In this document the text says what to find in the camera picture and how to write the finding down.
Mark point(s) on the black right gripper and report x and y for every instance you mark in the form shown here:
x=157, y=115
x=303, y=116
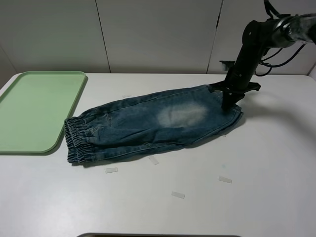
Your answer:
x=230, y=95

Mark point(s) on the children's blue denim shorts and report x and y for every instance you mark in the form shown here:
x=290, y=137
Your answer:
x=146, y=125

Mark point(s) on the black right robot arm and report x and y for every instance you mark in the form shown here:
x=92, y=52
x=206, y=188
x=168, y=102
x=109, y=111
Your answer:
x=257, y=39

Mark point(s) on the green plastic tray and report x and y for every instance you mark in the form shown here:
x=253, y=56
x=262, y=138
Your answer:
x=33, y=109

